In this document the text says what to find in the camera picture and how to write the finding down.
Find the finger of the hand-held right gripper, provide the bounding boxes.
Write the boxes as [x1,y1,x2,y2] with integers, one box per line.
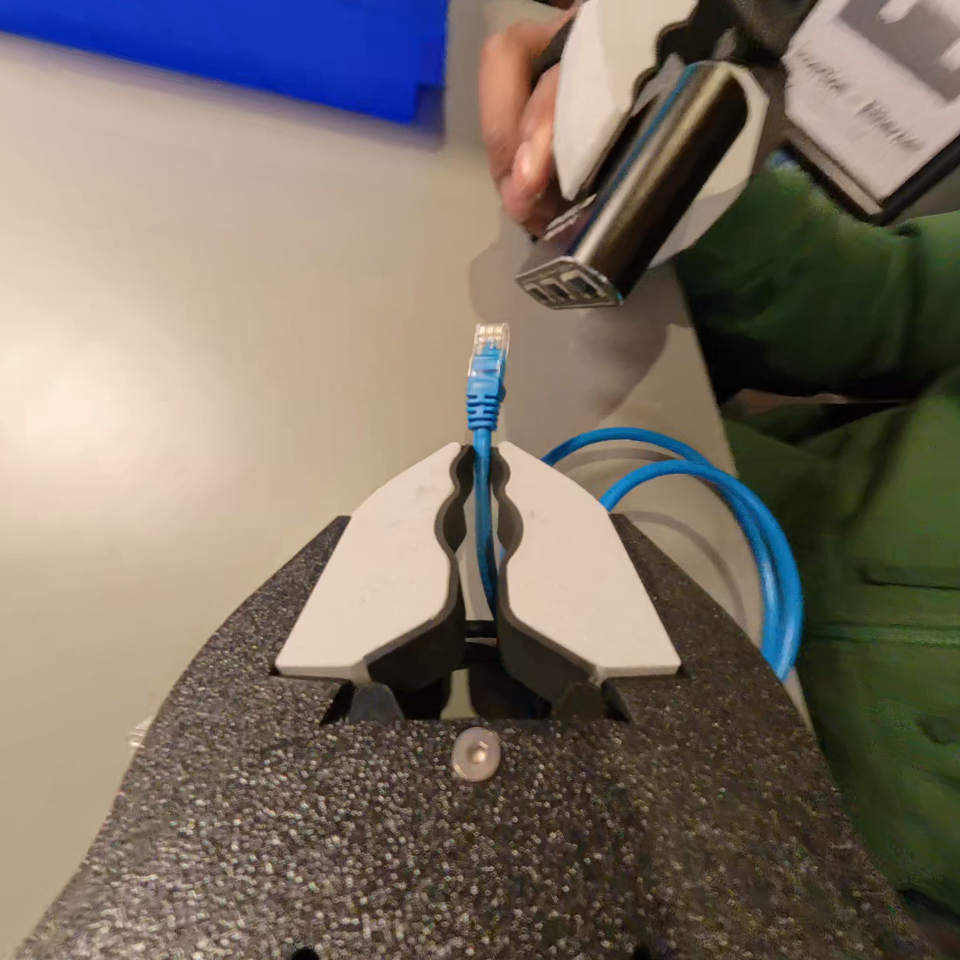
[553,0,745,204]
[648,75,777,270]

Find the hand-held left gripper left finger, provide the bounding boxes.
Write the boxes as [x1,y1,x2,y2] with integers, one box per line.
[273,441,475,695]

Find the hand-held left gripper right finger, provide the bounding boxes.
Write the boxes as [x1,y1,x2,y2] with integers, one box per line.
[489,441,684,702]

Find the black multi-port adapter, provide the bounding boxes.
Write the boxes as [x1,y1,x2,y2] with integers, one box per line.
[514,60,753,310]

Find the blue ethernet cable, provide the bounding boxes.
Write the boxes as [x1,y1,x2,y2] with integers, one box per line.
[463,322,805,684]

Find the person's right forearm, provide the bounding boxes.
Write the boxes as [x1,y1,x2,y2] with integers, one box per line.
[675,165,960,406]

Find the person's right hand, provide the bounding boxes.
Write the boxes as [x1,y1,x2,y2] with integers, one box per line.
[478,13,573,237]

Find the person's green jacket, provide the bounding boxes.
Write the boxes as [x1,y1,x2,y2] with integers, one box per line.
[720,375,960,920]

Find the blue plastic bin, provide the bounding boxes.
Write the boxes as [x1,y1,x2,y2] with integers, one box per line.
[0,0,451,147]

